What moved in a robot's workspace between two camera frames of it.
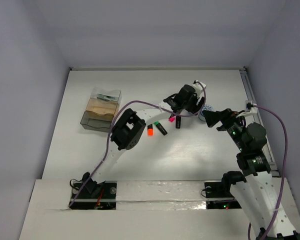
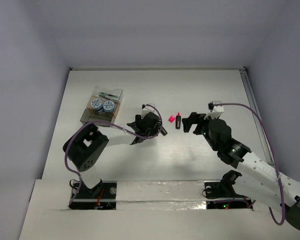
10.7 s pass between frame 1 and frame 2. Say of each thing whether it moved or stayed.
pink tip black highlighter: stayed
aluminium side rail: stayed
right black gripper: moved
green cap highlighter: stayed
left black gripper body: moved
